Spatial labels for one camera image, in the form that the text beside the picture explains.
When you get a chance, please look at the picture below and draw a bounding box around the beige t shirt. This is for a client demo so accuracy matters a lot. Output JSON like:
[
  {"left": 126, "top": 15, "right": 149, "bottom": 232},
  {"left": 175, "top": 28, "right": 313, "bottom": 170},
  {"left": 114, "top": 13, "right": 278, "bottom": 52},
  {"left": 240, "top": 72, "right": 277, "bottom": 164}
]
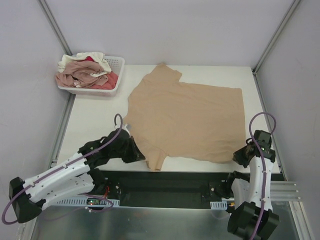
[{"left": 124, "top": 64, "right": 246, "bottom": 171}]

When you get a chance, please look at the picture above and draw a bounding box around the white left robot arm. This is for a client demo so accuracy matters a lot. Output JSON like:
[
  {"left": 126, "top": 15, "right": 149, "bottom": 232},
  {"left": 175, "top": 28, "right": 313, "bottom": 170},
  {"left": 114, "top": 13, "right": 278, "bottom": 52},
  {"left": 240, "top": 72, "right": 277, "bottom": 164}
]
[{"left": 9, "top": 128, "right": 145, "bottom": 224}]

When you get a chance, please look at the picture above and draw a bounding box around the white plastic laundry basket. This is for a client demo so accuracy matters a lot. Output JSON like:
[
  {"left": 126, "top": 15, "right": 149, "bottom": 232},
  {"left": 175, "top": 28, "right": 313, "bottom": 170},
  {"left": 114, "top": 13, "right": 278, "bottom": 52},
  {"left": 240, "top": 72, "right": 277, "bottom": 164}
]
[{"left": 55, "top": 52, "right": 125, "bottom": 97}]

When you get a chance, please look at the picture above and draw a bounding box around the dusty pink t shirt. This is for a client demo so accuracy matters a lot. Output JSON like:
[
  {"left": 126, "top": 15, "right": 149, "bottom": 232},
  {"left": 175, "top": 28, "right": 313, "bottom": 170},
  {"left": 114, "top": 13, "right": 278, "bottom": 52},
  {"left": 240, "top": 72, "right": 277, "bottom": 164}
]
[{"left": 55, "top": 60, "right": 109, "bottom": 88}]

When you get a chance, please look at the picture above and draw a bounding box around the white t shirt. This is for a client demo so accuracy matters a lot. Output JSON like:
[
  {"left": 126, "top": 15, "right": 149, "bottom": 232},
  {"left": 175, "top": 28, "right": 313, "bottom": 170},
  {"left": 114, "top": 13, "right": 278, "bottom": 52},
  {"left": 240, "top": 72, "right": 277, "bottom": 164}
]
[{"left": 58, "top": 52, "right": 112, "bottom": 77}]

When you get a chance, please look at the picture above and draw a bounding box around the aluminium front rail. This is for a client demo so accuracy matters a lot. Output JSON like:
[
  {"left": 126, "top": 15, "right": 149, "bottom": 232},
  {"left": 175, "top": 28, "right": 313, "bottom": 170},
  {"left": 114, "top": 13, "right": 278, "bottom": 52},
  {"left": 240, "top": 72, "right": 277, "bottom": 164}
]
[{"left": 270, "top": 181, "right": 302, "bottom": 202}]

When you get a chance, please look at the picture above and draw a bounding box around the left white cable duct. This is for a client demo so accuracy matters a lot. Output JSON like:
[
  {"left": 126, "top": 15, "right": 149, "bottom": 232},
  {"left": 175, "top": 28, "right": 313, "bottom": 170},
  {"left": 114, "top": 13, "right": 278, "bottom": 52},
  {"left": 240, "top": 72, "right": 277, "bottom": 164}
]
[{"left": 53, "top": 196, "right": 120, "bottom": 208}]

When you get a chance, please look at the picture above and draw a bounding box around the left aluminium table rail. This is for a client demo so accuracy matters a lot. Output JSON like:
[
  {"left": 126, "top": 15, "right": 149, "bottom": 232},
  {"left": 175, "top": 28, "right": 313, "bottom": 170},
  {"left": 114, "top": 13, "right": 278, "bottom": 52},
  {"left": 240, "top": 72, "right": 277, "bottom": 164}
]
[{"left": 47, "top": 93, "right": 76, "bottom": 169}]

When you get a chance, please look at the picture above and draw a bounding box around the left aluminium corner post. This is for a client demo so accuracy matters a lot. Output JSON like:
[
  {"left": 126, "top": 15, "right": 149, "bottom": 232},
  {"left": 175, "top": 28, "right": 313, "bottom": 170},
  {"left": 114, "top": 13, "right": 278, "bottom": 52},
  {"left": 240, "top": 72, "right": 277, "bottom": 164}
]
[{"left": 37, "top": 0, "right": 73, "bottom": 55}]

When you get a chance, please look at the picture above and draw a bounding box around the aluminium corner post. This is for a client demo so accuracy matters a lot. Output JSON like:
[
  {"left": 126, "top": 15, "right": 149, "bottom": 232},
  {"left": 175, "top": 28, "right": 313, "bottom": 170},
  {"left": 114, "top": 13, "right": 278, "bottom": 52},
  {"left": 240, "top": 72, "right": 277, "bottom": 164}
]
[
  {"left": 252, "top": 0, "right": 302, "bottom": 76},
  {"left": 37, "top": 0, "right": 73, "bottom": 55}
]

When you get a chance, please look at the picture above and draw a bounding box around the right aluminium corner post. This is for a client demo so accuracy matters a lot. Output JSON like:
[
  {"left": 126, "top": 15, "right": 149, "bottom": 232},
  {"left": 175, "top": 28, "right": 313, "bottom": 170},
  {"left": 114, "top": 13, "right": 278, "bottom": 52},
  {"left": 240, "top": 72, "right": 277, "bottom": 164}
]
[{"left": 252, "top": 0, "right": 302, "bottom": 76}]

